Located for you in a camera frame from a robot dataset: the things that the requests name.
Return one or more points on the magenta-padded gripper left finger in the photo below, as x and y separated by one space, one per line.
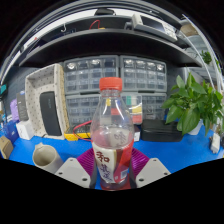
71 171

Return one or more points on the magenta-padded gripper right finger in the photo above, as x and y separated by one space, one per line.
153 171

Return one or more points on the clear red-capped drink bottle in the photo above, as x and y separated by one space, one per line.
111 133

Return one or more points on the beige and grey ceramic mug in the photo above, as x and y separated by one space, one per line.
45 156

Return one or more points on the yellow multimeter with leads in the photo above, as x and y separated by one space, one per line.
75 135

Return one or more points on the small white-labelled dark box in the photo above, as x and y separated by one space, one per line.
137 133

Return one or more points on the flat black box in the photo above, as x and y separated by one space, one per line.
160 130

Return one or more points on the black rounded case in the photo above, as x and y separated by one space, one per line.
50 113

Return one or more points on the grey small-parts drawer cabinet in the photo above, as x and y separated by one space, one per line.
154 105
143 73
81 108
90 73

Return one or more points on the clear compartment box, coloured parts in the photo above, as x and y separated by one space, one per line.
135 108

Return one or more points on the white power adapter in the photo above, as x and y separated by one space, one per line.
215 143

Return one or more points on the green potted plant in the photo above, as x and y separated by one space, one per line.
186 110

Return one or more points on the brown cardboard box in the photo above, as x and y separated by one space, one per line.
5 146

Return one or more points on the dark grey upright box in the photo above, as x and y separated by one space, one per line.
22 106

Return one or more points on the white perforated tray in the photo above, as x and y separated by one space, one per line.
43 80

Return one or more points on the dark overhead shelf unit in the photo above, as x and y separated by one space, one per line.
100 41

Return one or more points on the teal wall-mounted box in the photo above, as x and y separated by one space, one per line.
2 89

